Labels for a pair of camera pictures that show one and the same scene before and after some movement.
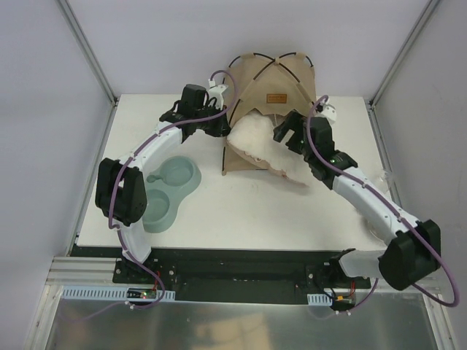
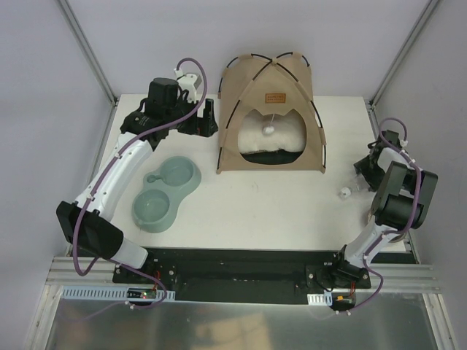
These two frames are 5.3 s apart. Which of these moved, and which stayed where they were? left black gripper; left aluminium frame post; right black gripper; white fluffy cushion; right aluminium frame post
Moved: left black gripper; white fluffy cushion; right black gripper
Stayed: right aluminium frame post; left aluminium frame post
